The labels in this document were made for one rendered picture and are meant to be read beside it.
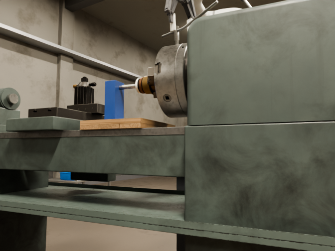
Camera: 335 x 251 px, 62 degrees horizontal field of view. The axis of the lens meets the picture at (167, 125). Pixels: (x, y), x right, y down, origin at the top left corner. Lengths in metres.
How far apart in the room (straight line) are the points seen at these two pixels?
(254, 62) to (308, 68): 0.16
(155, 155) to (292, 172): 0.48
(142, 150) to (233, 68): 0.46
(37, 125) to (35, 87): 4.43
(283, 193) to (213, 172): 0.22
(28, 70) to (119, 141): 4.71
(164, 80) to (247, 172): 0.47
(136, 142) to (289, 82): 0.59
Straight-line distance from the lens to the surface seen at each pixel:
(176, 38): 1.27
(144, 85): 1.27
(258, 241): 0.87
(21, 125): 1.44
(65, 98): 6.01
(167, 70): 1.10
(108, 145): 1.18
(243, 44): 0.98
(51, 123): 1.31
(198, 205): 0.97
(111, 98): 1.35
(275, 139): 0.91
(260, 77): 0.94
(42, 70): 5.93
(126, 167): 1.14
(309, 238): 0.86
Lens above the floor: 0.78
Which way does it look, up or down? 5 degrees up
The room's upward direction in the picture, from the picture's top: straight up
